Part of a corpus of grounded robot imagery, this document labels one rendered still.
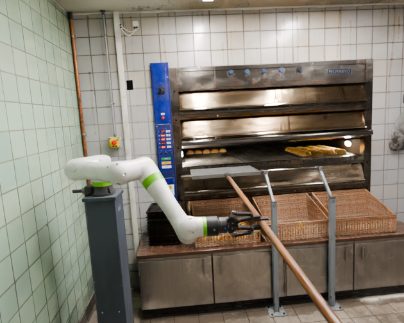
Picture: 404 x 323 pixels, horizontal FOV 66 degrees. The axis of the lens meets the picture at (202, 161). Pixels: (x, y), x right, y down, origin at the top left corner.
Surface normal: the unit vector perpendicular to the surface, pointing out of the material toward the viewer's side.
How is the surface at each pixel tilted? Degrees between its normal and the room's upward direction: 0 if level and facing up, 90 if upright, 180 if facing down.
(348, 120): 70
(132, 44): 90
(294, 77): 90
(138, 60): 90
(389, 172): 90
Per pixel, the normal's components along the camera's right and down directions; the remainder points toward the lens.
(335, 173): 0.05, -0.21
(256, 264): 0.07, 0.14
